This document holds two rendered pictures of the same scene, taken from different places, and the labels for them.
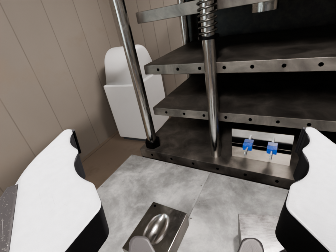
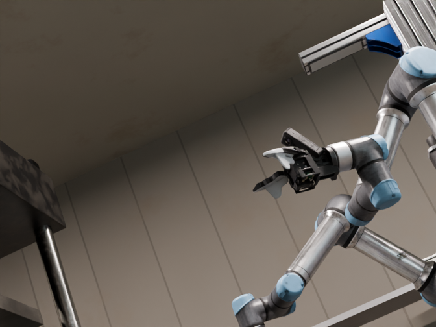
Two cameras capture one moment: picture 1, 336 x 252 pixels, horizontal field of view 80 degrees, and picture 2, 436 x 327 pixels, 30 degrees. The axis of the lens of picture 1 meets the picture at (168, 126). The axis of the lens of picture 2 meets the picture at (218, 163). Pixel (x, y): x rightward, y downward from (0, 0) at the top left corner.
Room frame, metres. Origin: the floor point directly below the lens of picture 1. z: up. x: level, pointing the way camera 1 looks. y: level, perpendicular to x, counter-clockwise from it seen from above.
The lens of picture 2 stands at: (1.06, 1.59, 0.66)
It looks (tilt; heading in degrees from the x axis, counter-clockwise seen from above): 25 degrees up; 242
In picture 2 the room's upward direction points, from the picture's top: 23 degrees counter-clockwise
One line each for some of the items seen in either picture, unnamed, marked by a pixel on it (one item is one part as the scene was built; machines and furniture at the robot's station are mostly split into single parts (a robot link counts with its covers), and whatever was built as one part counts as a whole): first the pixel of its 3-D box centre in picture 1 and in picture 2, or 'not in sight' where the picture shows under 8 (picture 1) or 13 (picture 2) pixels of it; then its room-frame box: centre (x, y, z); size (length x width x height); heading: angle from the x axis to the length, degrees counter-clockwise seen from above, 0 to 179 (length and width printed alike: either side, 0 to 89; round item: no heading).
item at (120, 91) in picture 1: (137, 92); not in sight; (2.75, 0.33, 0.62); 0.70 x 0.57 x 1.24; 147
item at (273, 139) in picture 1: (266, 122); not in sight; (0.98, -0.56, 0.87); 0.50 x 0.27 x 0.17; 146
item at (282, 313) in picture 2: not in sight; (277, 303); (-0.14, -0.65, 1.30); 0.11 x 0.11 x 0.08; 85
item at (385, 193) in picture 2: not in sight; (377, 187); (-0.18, 0.01, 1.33); 0.11 x 0.08 x 0.11; 83
